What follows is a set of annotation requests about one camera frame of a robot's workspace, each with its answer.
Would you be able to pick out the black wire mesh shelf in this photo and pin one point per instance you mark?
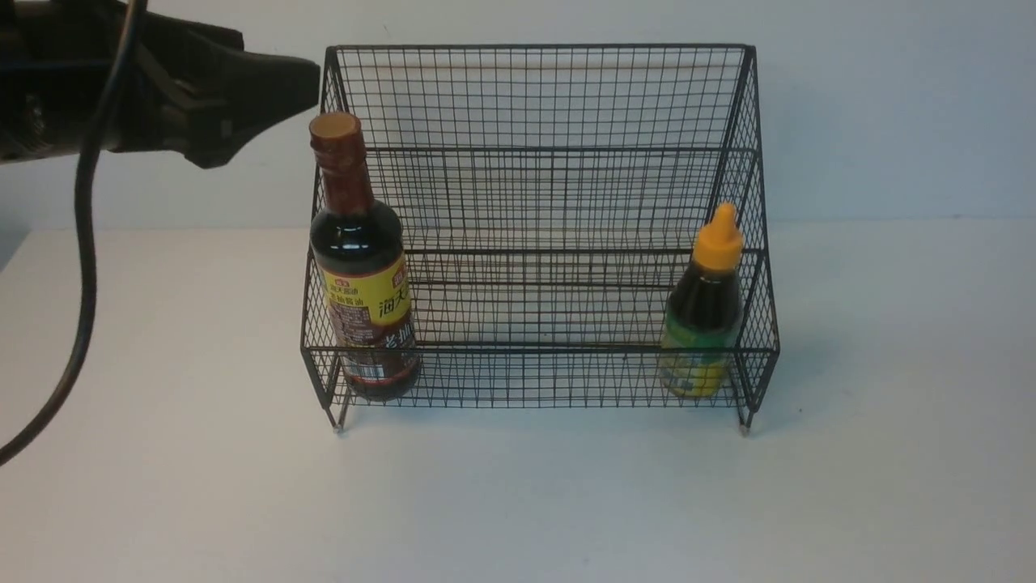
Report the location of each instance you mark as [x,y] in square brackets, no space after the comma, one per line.
[550,196]

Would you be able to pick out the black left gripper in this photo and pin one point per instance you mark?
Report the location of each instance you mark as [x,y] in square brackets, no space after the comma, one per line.
[56,56]

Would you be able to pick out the small yellow-capped sauce bottle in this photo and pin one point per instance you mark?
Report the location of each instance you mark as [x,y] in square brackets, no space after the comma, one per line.
[703,312]

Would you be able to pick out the dark soy sauce bottle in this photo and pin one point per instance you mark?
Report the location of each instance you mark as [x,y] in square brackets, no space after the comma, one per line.
[358,246]

